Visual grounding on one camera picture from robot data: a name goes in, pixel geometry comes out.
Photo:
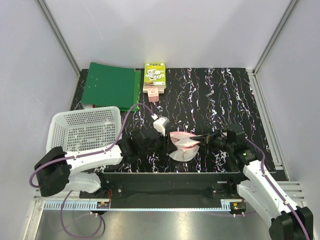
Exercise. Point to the green printed box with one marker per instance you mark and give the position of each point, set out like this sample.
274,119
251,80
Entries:
154,76

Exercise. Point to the small pink box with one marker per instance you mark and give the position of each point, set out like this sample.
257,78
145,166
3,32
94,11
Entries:
153,95

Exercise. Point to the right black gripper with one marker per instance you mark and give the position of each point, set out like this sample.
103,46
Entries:
204,144

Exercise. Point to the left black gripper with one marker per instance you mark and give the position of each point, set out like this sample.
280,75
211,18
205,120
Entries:
167,144

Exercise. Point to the white plastic basket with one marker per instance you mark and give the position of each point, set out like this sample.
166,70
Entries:
84,131

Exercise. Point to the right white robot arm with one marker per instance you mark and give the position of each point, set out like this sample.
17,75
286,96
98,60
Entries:
285,219

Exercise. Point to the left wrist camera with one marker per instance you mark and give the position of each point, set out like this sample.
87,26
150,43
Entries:
160,125

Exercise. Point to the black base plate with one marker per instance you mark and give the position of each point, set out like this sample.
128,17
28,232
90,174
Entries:
169,190

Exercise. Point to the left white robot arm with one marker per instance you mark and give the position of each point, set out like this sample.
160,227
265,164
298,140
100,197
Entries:
60,170

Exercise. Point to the green folder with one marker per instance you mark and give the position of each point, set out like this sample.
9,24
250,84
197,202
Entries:
111,86

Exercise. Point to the white mesh laundry bag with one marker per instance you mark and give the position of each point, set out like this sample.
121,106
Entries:
183,153

